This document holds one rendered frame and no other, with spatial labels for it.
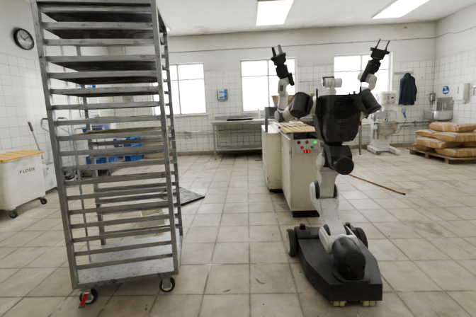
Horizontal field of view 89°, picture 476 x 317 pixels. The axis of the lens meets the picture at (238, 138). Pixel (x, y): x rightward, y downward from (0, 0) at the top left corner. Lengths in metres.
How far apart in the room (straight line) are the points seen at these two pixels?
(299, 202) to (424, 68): 5.66
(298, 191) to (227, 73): 4.27
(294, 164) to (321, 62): 4.34
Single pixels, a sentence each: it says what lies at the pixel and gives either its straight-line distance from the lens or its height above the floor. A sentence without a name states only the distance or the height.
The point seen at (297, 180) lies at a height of 0.42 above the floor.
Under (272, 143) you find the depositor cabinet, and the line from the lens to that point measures 3.18.
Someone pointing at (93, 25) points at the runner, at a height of 1.68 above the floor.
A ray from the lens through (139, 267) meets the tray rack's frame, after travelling 1.96.
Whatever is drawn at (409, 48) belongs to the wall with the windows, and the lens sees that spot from 7.47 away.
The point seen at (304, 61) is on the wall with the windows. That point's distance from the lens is 6.46.
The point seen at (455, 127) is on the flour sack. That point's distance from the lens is 5.97.
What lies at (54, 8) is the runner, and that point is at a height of 1.76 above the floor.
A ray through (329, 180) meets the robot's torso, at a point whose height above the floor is 0.63.
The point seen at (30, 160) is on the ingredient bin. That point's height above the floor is 0.63.
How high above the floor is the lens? 1.18
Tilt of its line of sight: 7 degrees down
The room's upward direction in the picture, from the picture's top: 3 degrees counter-clockwise
